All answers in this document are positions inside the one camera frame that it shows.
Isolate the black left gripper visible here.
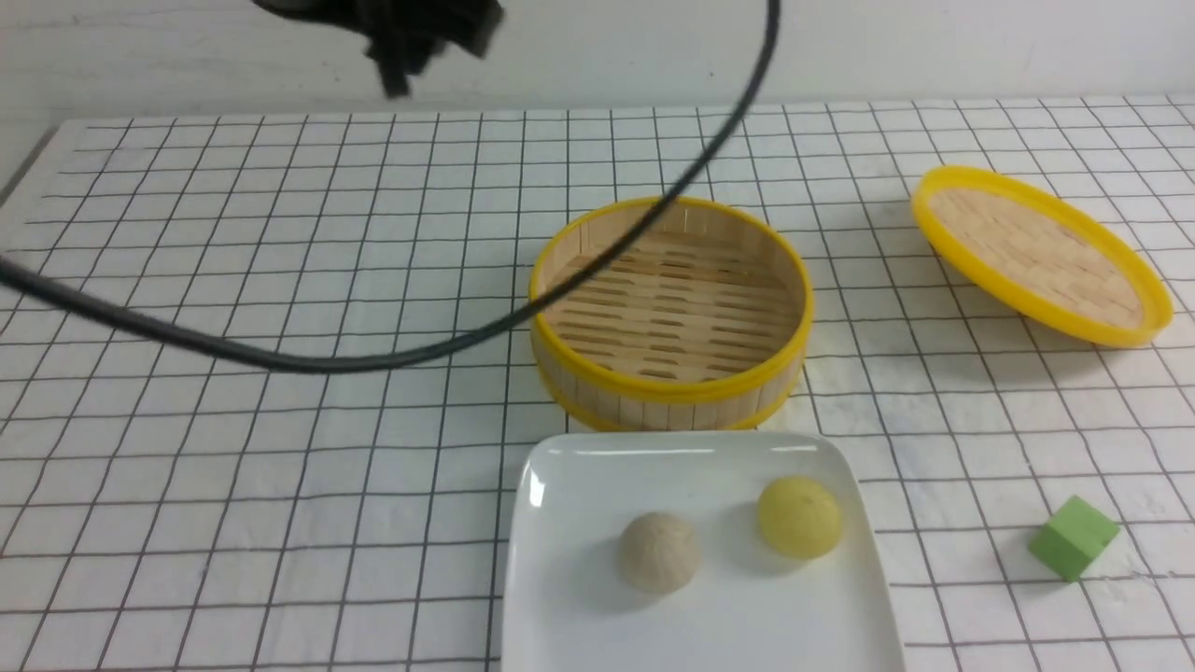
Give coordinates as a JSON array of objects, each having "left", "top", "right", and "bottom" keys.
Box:
[{"left": 255, "top": 1, "right": 505, "bottom": 100}]

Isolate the beige steamed bun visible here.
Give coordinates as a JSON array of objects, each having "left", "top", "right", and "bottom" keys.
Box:
[{"left": 615, "top": 511, "right": 703, "bottom": 595}]

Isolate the yellow steamed bun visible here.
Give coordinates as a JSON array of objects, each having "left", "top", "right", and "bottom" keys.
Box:
[{"left": 756, "top": 476, "right": 844, "bottom": 561}]

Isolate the white square plate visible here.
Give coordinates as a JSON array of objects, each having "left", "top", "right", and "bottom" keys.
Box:
[{"left": 502, "top": 430, "right": 907, "bottom": 671}]

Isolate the yellow-rimmed bamboo steamer basket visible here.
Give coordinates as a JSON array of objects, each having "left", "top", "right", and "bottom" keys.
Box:
[{"left": 529, "top": 197, "right": 815, "bottom": 430}]

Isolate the white grid-patterned tablecloth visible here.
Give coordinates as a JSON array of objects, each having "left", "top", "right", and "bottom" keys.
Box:
[{"left": 4, "top": 94, "right": 1191, "bottom": 671}]

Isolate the yellow-rimmed bamboo steamer lid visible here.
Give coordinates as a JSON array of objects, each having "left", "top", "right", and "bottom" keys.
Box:
[{"left": 911, "top": 165, "right": 1173, "bottom": 348}]

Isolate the green foam cube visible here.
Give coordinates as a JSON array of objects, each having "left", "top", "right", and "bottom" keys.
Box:
[{"left": 1028, "top": 495, "right": 1121, "bottom": 584}]

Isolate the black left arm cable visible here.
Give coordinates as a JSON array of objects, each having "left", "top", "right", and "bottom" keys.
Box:
[{"left": 0, "top": 0, "right": 782, "bottom": 375}]

